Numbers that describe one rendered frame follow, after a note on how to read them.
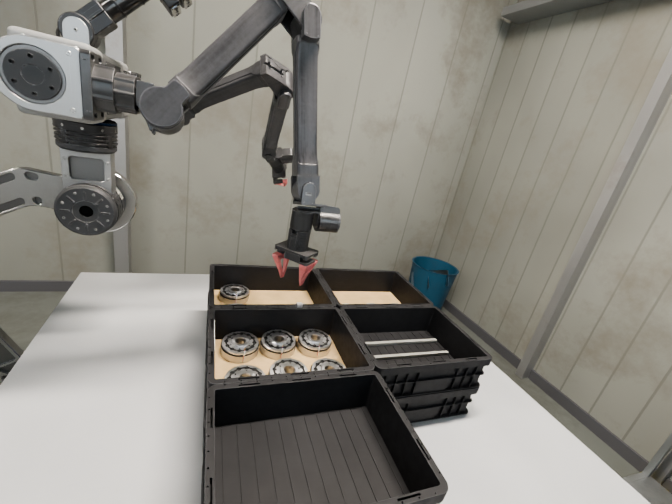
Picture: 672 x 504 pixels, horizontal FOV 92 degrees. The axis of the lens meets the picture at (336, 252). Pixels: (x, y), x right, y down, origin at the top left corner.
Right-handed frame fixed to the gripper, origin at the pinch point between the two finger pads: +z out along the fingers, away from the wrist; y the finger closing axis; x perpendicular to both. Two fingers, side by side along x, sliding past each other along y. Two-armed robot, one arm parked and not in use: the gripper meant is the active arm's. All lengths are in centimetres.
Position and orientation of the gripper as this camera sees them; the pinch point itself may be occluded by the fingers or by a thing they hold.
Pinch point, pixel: (291, 278)
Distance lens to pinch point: 90.9
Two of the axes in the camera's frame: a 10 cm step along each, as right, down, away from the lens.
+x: -4.3, 2.3, -8.7
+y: -8.8, -3.2, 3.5
